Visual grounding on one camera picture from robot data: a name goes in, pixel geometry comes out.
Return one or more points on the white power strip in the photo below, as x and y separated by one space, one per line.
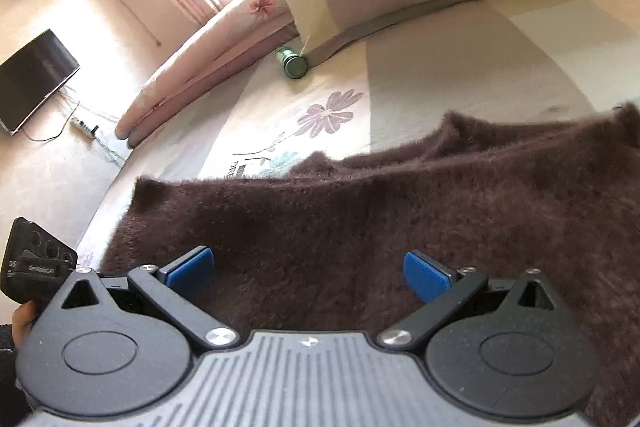
86 130

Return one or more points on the black sleeve left forearm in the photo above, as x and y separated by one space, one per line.
13 404

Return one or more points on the patchwork pastel bed sheet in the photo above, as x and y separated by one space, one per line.
500 60

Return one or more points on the person's left hand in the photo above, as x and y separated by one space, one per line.
22 319

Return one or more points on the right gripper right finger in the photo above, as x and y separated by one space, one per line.
444 292

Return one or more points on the green glass bottle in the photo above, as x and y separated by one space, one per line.
294 65

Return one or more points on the folded pink floral quilt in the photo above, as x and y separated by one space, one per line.
239 36

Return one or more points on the dark brown knit sweater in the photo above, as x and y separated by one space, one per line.
322 247

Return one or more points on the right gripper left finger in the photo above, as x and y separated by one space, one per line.
169 290

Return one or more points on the black wall television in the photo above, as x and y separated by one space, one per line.
30 76

